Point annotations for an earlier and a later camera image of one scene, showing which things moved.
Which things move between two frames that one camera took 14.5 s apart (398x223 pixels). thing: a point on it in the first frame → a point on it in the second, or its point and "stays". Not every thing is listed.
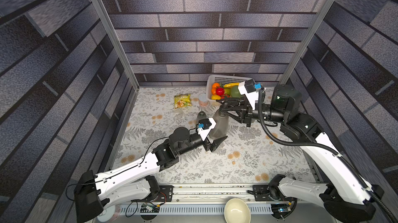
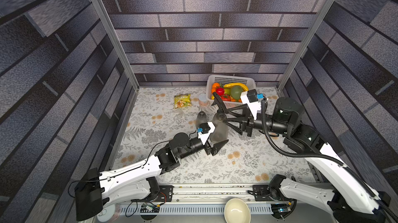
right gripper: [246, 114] → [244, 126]
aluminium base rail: [207, 199] stays
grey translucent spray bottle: [221, 129] stays
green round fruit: [235, 92] stays
